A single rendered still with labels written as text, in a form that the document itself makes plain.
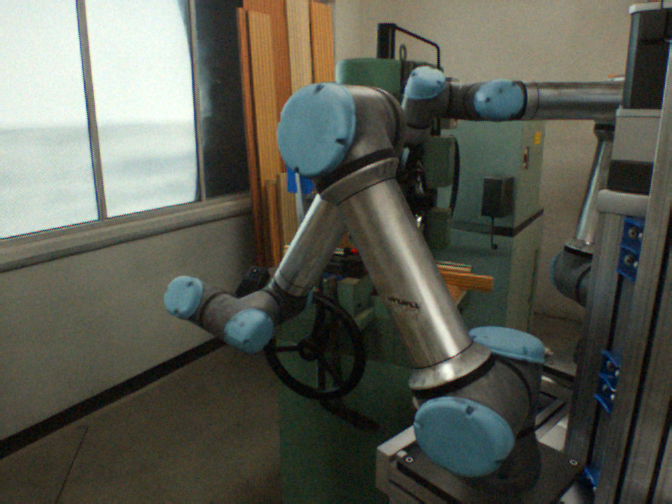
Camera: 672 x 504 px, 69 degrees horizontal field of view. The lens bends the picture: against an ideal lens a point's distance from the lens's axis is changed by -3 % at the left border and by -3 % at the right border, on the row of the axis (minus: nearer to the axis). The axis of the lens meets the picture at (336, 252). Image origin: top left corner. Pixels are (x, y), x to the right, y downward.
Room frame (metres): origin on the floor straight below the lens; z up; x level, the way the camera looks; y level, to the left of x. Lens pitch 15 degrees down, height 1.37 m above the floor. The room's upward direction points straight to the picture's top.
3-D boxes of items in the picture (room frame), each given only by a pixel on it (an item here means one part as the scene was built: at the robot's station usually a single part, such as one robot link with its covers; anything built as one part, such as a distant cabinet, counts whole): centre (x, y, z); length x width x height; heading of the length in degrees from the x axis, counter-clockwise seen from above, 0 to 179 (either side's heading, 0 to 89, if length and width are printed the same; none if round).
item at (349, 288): (1.26, -0.01, 0.92); 0.15 x 0.13 x 0.09; 64
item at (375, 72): (1.44, -0.09, 1.35); 0.18 x 0.18 x 0.31
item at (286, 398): (1.55, -0.14, 0.36); 0.58 x 0.45 x 0.71; 154
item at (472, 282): (1.41, -0.14, 0.92); 0.62 x 0.02 x 0.04; 64
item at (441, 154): (1.56, -0.32, 1.23); 0.09 x 0.08 x 0.15; 154
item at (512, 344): (0.68, -0.25, 0.98); 0.13 x 0.12 x 0.14; 147
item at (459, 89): (1.09, -0.28, 1.39); 0.11 x 0.11 x 0.08; 8
